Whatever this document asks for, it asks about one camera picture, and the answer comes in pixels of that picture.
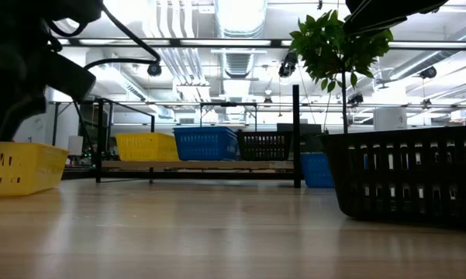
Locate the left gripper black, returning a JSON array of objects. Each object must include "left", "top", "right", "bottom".
[{"left": 0, "top": 38, "right": 97, "bottom": 163}]

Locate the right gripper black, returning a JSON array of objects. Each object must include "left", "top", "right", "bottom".
[{"left": 343, "top": 0, "right": 450, "bottom": 37}]

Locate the yellow plastic slotted basket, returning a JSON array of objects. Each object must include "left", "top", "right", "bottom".
[
  {"left": 115, "top": 132, "right": 181, "bottom": 163},
  {"left": 0, "top": 141, "right": 71, "bottom": 198}
]

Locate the blue plastic slotted basket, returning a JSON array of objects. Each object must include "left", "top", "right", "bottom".
[
  {"left": 300, "top": 152, "right": 335, "bottom": 189},
  {"left": 173, "top": 126, "right": 240, "bottom": 162}
]

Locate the green leafy potted tree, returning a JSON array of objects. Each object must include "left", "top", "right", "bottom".
[{"left": 288, "top": 9, "right": 395, "bottom": 135}]

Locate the white LED light strip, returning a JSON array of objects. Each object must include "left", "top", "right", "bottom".
[
  {"left": 179, "top": 38, "right": 272, "bottom": 47},
  {"left": 387, "top": 40, "right": 466, "bottom": 49},
  {"left": 78, "top": 38, "right": 171, "bottom": 47}
]

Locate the small white box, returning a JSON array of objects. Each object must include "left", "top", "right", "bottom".
[{"left": 67, "top": 135, "right": 84, "bottom": 157}]

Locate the white cylinder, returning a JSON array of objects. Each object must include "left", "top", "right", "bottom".
[{"left": 373, "top": 107, "right": 408, "bottom": 132}]

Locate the black plastic slotted basket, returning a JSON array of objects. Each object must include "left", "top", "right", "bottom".
[
  {"left": 319, "top": 124, "right": 466, "bottom": 233},
  {"left": 236, "top": 130, "right": 295, "bottom": 162}
]

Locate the black aluminium rig frame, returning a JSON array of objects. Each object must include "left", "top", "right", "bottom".
[{"left": 57, "top": 37, "right": 466, "bottom": 51}]

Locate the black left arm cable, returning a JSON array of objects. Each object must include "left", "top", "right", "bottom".
[{"left": 46, "top": 3, "right": 163, "bottom": 73}]

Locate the silver ceiling air duct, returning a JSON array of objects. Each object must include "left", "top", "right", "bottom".
[{"left": 212, "top": 0, "right": 269, "bottom": 78}]

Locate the black frame wooden shelf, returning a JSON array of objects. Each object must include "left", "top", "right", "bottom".
[{"left": 79, "top": 84, "right": 302, "bottom": 189}]

